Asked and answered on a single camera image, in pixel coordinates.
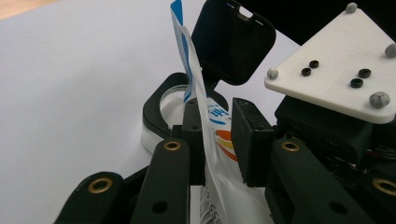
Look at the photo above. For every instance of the white paper sheet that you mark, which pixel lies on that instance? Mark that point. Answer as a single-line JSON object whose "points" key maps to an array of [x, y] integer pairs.
{"points": [[68, 99]]}

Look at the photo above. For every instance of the blue and white milk pouch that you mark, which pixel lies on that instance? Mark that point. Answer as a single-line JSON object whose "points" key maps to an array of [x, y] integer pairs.
{"points": [[219, 186]]}

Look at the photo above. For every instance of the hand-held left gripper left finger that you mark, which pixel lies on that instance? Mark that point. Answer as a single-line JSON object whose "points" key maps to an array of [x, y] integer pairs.
{"points": [[194, 130]]}

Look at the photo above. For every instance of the glass jar with black lid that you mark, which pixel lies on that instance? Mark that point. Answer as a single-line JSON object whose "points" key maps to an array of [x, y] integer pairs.
{"points": [[233, 43]]}

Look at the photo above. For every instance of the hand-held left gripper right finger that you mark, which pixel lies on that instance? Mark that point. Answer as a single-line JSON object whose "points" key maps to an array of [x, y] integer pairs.
{"points": [[250, 143]]}

